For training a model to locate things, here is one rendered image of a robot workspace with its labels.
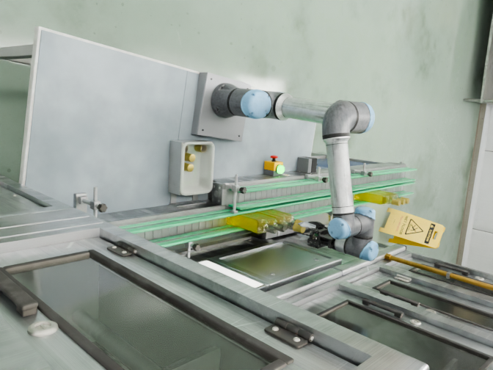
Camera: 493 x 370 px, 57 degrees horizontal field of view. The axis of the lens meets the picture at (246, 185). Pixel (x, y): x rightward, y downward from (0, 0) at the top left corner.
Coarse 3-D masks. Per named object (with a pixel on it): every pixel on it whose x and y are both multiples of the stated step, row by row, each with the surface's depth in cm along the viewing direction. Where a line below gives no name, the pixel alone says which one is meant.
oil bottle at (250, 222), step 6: (234, 216) 200; (240, 216) 197; (246, 216) 197; (252, 216) 197; (228, 222) 203; (234, 222) 200; (240, 222) 198; (246, 222) 195; (252, 222) 192; (258, 222) 190; (264, 222) 190; (246, 228) 195; (252, 228) 193; (258, 228) 190
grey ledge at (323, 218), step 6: (354, 210) 284; (312, 216) 252; (318, 216) 256; (324, 216) 261; (324, 222) 262; (306, 228) 250; (264, 234) 227; (270, 234) 228; (276, 234) 231; (282, 234) 235
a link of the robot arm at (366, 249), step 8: (352, 240) 170; (360, 240) 167; (368, 240) 167; (344, 248) 172; (352, 248) 169; (360, 248) 167; (368, 248) 165; (376, 248) 168; (360, 256) 168; (368, 256) 166
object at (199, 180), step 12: (192, 144) 188; (204, 144) 192; (204, 156) 200; (180, 168) 186; (204, 168) 200; (180, 180) 187; (192, 180) 200; (204, 180) 201; (180, 192) 188; (192, 192) 192; (204, 192) 197
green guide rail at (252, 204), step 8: (360, 184) 281; (368, 184) 285; (376, 184) 286; (384, 184) 289; (312, 192) 243; (320, 192) 247; (328, 192) 247; (256, 200) 213; (264, 200) 216; (272, 200) 216; (280, 200) 217; (288, 200) 220; (240, 208) 197
